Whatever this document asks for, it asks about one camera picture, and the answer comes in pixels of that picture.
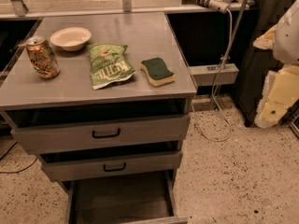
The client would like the green yellow sponge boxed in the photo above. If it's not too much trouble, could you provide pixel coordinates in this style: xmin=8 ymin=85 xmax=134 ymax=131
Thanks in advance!
xmin=140 ymin=58 xmax=175 ymax=87

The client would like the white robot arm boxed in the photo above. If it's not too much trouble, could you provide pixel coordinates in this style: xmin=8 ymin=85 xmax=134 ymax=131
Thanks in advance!
xmin=253 ymin=0 xmax=299 ymax=128

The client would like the white paper bowl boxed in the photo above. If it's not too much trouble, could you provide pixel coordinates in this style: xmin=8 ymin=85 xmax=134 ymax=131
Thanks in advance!
xmin=50 ymin=27 xmax=92 ymax=51

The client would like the grey metal bracket box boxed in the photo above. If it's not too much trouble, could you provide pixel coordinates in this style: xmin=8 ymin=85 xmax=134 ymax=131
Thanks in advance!
xmin=190 ymin=63 xmax=239 ymax=87

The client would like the white power plug device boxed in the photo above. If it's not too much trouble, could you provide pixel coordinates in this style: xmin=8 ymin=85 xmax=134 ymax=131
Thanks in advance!
xmin=181 ymin=0 xmax=231 ymax=15

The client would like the green chip bag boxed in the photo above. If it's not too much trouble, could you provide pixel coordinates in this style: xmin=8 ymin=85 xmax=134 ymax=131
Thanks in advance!
xmin=88 ymin=43 xmax=135 ymax=90

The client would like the gold soda can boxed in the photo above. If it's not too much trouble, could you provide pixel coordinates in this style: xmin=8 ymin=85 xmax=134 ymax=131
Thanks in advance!
xmin=26 ymin=36 xmax=60 ymax=78

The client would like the grey metal drawer cabinet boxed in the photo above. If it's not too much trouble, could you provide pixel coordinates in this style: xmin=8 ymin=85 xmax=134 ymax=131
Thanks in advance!
xmin=0 ymin=12 xmax=196 ymax=224

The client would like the metal railing shelf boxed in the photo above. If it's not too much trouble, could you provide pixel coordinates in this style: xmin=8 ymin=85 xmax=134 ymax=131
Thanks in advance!
xmin=0 ymin=0 xmax=256 ymax=20

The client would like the dark cabinet right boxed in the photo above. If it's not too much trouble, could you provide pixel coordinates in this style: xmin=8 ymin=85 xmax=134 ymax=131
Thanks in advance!
xmin=232 ymin=0 xmax=295 ymax=127

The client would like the grey middle drawer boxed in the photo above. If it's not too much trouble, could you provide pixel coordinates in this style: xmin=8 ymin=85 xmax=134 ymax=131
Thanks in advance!
xmin=41 ymin=141 xmax=182 ymax=181

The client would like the black floor cable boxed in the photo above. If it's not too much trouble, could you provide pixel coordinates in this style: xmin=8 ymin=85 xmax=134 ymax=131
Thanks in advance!
xmin=0 ymin=141 xmax=38 ymax=175

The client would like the grey drawer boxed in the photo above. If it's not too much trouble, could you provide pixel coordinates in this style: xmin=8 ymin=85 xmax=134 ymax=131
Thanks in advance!
xmin=41 ymin=141 xmax=182 ymax=181
xmin=8 ymin=98 xmax=190 ymax=154
xmin=65 ymin=171 xmax=188 ymax=224

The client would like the grey bottom drawer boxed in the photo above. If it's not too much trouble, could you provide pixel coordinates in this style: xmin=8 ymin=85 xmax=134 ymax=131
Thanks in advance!
xmin=65 ymin=171 xmax=188 ymax=224

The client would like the grey top drawer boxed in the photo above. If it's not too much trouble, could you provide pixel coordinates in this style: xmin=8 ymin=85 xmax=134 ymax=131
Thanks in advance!
xmin=8 ymin=98 xmax=190 ymax=154

